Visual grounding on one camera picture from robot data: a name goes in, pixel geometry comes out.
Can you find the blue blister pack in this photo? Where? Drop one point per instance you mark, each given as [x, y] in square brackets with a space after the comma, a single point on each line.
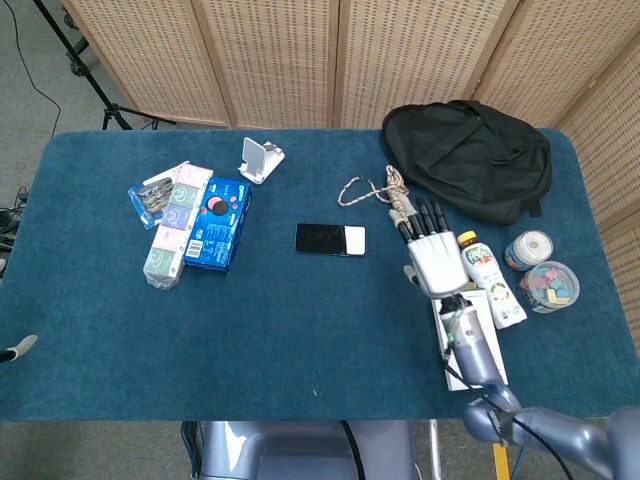
[147, 197]

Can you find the clear tub colourful clips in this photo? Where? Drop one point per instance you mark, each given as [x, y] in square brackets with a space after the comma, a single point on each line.
[547, 287]

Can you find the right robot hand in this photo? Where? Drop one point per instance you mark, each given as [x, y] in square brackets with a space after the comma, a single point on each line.
[440, 265]

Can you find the black backpack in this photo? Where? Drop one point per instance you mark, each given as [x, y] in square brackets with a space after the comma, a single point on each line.
[470, 160]

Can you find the grey robot torso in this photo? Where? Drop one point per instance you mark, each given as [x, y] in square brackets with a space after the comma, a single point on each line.
[305, 450]

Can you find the jar with white lid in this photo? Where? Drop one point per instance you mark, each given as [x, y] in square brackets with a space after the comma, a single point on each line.
[529, 249]

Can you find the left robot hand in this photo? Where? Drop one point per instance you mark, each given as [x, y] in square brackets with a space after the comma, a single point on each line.
[20, 346]

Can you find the pastel tissue pack stack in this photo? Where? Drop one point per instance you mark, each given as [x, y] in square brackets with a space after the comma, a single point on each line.
[175, 225]

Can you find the blue table mat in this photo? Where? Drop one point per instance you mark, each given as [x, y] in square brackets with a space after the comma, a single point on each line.
[300, 350]

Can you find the blue Oreo box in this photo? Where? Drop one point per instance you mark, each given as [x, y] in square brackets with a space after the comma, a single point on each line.
[220, 225]

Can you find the woven folding screen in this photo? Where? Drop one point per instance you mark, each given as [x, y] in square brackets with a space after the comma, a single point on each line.
[350, 55]

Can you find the drink bottle yellow cap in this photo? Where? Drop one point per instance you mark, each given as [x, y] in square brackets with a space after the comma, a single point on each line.
[495, 290]

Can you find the silver pole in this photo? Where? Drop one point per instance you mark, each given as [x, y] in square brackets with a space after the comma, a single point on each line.
[436, 450]

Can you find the white phone stand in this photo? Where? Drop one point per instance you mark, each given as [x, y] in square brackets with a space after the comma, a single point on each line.
[260, 160]

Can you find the black tripod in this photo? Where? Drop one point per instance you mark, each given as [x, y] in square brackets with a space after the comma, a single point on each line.
[95, 75]

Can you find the white USB hub box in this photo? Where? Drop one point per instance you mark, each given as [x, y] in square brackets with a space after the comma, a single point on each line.
[492, 330]

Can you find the light blue smartphone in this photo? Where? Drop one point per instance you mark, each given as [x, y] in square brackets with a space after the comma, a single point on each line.
[320, 239]

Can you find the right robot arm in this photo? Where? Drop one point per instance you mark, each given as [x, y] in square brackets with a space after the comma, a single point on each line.
[480, 370]

